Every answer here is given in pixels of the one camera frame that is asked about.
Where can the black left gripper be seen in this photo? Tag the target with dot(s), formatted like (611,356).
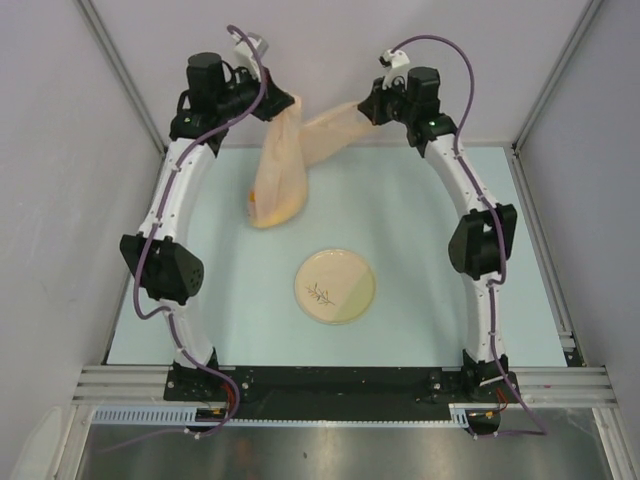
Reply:
(275,101)

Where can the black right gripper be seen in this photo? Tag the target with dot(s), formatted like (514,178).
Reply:
(373,106)

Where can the translucent banana-print plastic bag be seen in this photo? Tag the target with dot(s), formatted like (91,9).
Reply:
(291,146)

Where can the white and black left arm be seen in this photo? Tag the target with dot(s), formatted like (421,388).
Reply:
(167,276)

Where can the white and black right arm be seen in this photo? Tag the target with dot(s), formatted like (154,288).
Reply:
(482,241)

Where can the cream plate with leaf motif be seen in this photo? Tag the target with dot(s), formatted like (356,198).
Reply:
(335,286)

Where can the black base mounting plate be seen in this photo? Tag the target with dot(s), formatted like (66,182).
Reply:
(360,394)

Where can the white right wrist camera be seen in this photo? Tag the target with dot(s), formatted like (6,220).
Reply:
(396,65)

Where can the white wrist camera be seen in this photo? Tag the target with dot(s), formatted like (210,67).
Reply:
(250,52)
(396,65)

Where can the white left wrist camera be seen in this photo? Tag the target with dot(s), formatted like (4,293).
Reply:
(250,52)

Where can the aluminium left corner post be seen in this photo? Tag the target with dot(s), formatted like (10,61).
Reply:
(106,45)

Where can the aluminium corner post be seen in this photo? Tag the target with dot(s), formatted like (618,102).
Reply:
(577,35)
(106,45)

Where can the aluminium right corner post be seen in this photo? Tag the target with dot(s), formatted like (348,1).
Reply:
(577,35)

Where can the aluminium right side rail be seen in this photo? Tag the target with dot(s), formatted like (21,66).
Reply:
(555,295)

